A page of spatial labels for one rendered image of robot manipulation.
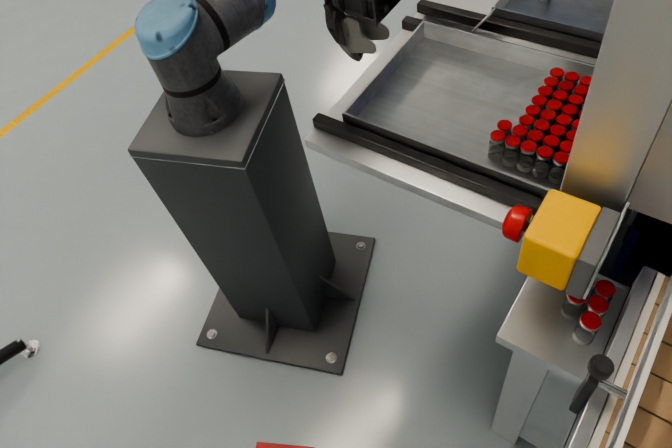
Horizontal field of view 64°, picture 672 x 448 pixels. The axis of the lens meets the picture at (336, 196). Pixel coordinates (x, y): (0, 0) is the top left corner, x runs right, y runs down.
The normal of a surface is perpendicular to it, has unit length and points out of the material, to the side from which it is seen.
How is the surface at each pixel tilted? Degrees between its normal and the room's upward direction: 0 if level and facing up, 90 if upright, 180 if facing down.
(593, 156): 90
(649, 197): 90
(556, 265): 90
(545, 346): 0
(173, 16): 7
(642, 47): 90
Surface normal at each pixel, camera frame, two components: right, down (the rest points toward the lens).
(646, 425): -0.15, -0.60
